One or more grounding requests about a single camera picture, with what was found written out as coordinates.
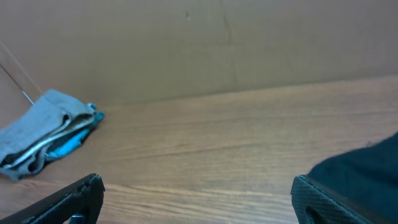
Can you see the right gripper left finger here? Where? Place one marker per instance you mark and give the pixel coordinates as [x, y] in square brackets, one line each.
[79, 202]

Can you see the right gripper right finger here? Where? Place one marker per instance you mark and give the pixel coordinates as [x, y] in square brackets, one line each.
[314, 203]

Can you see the black t-shirt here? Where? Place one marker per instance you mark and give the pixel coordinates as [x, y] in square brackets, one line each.
[366, 176]

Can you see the folded grey shorts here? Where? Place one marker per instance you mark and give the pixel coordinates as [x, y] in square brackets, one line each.
[51, 121]

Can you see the folded blue garment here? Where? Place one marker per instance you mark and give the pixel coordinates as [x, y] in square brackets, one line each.
[67, 144]

